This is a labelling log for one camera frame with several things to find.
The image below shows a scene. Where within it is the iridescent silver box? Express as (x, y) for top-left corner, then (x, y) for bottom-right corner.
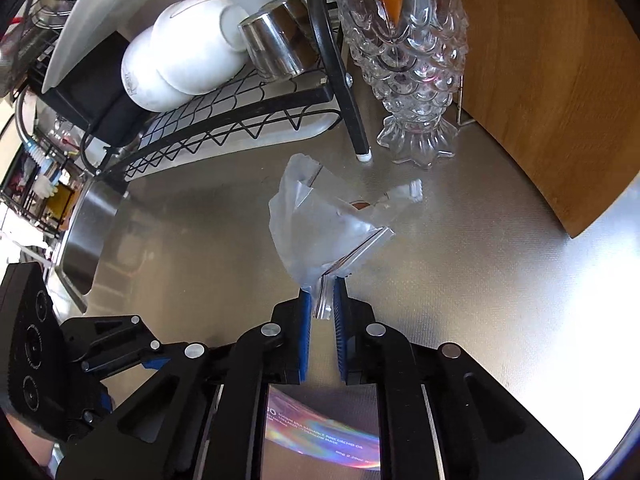
(261, 384), (382, 473)

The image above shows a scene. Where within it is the stainless steel sink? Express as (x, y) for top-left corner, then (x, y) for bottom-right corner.
(50, 175), (131, 311)

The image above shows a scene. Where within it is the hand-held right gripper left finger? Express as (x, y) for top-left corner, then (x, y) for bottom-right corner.
(56, 287), (313, 480)

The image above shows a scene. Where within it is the stainless steel cup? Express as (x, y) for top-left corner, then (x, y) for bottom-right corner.
(237, 6), (307, 81)
(257, 0), (322, 68)

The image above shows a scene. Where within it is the white drip tray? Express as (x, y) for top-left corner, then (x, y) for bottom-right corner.
(125, 105), (341, 181)

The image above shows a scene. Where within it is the person's left forearm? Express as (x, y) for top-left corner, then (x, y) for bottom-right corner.
(10, 412), (58, 466)

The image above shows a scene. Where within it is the white and blue brush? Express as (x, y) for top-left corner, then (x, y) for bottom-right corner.
(25, 142), (62, 197)

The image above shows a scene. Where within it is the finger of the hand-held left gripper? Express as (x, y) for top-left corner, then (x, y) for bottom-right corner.
(59, 313), (163, 364)
(81, 353), (175, 377)

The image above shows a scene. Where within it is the black wire dish rack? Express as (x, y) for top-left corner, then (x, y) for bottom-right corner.
(15, 0), (375, 183)

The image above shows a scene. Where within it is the wooden cutting board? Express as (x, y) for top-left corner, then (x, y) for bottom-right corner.
(452, 0), (640, 240)

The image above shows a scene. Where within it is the scaled glass vase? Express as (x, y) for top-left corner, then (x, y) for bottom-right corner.
(337, 0), (470, 170)

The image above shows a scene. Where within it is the black wire sink caddy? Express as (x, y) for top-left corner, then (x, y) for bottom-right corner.
(0, 135), (77, 233)

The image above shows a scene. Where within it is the black flat pan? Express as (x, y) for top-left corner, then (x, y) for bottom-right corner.
(42, 30), (151, 133)

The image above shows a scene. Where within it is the clear zip bag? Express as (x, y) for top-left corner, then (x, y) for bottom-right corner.
(268, 152), (425, 320)

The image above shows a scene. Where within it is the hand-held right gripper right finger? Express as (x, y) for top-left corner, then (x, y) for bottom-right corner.
(332, 276), (586, 480)

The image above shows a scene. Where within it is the white bowl with grey print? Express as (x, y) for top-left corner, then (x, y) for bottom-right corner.
(121, 25), (193, 112)

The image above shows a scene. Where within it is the orange utensil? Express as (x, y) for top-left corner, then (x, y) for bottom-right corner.
(375, 0), (404, 26)

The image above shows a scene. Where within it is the plain white bowl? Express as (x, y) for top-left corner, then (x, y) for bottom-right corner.
(150, 0), (251, 95)

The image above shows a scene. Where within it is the yellow sponge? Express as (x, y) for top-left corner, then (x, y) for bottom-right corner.
(47, 184), (76, 221)

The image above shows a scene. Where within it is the large white plate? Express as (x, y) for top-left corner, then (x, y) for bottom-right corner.
(42, 0), (251, 93)

